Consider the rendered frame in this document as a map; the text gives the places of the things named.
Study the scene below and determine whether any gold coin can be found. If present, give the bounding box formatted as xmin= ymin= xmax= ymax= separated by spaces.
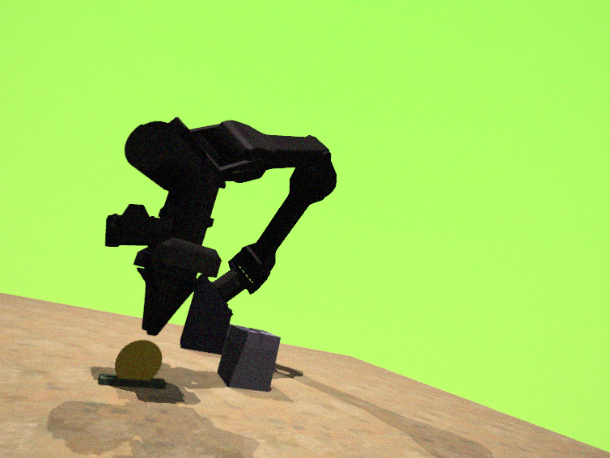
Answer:
xmin=115 ymin=340 xmax=162 ymax=381

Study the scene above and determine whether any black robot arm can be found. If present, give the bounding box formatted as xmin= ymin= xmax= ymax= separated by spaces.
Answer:
xmin=104 ymin=117 xmax=337 ymax=306

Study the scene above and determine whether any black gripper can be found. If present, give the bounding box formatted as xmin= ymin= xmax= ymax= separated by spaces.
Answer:
xmin=133 ymin=197 xmax=222 ymax=336

